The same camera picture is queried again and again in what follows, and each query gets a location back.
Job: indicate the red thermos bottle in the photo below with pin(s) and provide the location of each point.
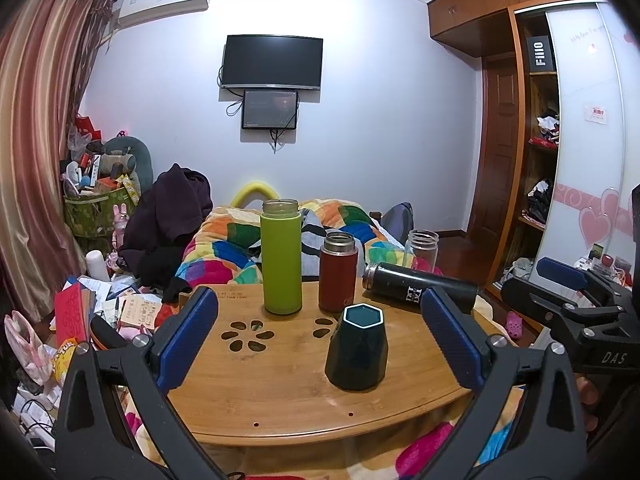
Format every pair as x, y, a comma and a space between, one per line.
338, 280

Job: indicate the wooden bed table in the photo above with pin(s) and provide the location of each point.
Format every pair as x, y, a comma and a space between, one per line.
280, 385

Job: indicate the green thermos bottle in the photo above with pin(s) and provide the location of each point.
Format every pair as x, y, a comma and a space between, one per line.
281, 260

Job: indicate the grey-blue backpack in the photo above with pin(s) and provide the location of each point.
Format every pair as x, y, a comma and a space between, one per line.
397, 222

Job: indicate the black and orange tool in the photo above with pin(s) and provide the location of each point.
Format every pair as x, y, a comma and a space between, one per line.
107, 335

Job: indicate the pink clog shoe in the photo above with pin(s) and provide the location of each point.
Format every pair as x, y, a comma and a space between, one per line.
515, 324

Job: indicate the pink fabric bag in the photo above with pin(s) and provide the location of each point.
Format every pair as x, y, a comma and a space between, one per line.
27, 350

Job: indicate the person's right hand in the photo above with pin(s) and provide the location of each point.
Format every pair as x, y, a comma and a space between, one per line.
587, 394

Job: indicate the black box with white print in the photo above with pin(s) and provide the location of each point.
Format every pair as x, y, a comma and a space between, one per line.
540, 55

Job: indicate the small black wall monitor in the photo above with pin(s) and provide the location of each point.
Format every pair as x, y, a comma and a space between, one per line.
270, 109

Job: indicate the clear glass bottle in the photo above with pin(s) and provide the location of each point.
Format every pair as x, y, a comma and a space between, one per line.
421, 252

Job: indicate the striped pink curtain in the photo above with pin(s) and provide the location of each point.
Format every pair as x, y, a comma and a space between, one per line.
35, 160

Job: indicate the white plastic bottle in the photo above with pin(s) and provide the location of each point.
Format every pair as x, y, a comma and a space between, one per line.
97, 265

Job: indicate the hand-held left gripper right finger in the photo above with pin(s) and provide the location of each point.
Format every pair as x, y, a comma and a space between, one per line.
452, 340

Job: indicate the green storage basket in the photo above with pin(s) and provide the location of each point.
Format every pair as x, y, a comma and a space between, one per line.
92, 215

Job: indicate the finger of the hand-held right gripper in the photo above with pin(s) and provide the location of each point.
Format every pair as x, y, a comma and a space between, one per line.
545, 305
565, 270

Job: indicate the pink bunny toy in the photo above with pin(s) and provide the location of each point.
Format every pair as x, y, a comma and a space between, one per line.
120, 225

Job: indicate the dark clothing heap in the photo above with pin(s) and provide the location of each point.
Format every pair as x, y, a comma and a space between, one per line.
165, 220

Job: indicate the wooden wardrobe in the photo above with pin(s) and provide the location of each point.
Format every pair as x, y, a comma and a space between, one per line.
520, 110

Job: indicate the red plastic bag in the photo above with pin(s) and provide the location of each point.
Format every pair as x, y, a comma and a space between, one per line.
87, 127

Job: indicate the white sliding wardrobe door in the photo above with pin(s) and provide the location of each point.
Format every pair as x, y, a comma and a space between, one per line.
590, 135

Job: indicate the red book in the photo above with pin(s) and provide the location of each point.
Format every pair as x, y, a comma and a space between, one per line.
69, 317

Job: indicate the red folded clothes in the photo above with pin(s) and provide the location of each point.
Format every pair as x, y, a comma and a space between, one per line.
544, 142

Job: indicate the white air conditioner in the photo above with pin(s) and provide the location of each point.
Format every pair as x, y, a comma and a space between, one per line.
165, 2

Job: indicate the yellow snack packet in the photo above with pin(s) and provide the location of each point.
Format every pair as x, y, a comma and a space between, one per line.
65, 360

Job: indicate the yellow foam tube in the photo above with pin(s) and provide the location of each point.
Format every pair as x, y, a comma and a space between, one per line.
255, 189

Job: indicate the black thermos bottle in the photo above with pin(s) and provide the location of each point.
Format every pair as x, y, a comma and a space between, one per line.
400, 282

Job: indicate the black wall television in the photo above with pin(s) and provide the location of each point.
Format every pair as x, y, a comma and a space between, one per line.
272, 62

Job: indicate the dark folded clothes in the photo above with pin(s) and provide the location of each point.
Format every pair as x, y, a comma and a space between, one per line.
540, 200

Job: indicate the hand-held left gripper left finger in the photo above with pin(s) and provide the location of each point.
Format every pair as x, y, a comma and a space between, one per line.
187, 340

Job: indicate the dark green hexagonal cup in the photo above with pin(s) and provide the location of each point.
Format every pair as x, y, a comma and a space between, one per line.
356, 355

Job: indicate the grey plush toy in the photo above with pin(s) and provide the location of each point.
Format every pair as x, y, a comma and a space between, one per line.
132, 157

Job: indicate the brown wooden door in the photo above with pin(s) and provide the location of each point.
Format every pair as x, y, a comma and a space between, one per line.
495, 150

